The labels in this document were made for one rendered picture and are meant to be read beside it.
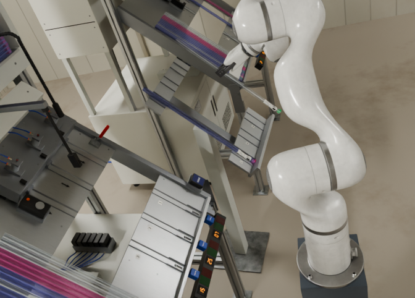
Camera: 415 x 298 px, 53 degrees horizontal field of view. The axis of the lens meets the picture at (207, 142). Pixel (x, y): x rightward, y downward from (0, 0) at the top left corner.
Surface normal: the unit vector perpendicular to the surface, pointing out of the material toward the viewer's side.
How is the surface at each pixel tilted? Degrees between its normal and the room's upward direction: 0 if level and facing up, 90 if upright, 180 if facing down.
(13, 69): 90
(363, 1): 90
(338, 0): 90
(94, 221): 0
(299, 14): 57
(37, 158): 43
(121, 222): 0
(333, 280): 0
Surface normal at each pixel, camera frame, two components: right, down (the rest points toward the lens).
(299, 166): -0.18, -0.26
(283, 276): -0.25, -0.77
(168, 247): 0.46, -0.60
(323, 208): 0.28, -0.51
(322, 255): -0.40, 0.63
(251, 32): -0.12, 0.58
